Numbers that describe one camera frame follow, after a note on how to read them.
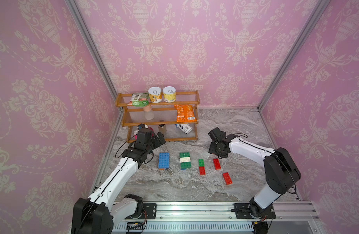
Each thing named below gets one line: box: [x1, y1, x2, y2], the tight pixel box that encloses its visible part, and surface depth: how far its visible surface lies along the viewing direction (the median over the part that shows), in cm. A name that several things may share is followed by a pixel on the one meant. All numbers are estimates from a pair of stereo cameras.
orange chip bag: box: [173, 104, 198, 123], surface depth 95 cm
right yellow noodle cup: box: [162, 85, 177, 103], surface depth 84 cm
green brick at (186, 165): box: [180, 161, 192, 169], surface depth 89 cm
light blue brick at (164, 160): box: [158, 155, 171, 166], surface depth 90 cm
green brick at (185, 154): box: [179, 152, 191, 158], surface depth 93 cm
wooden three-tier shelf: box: [115, 90, 200, 144], surface depth 95 cm
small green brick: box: [198, 158, 205, 167], surface depth 91 cm
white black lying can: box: [175, 123, 193, 135], surface depth 102 cm
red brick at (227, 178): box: [222, 172, 233, 186], surface depth 85 cm
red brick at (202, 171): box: [199, 166, 206, 176], surface depth 89 cm
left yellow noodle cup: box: [148, 86, 163, 104], surface depth 84 cm
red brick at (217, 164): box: [213, 158, 222, 171], surface depth 91 cm
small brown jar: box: [158, 124, 167, 136], surface depth 99 cm
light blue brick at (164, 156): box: [159, 152, 171, 161], surface depth 91 cm
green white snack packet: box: [127, 92, 150, 107], surface depth 82 cm
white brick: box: [179, 156, 191, 163], surface depth 91 cm
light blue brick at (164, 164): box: [158, 159, 170, 169], surface depth 89 cm
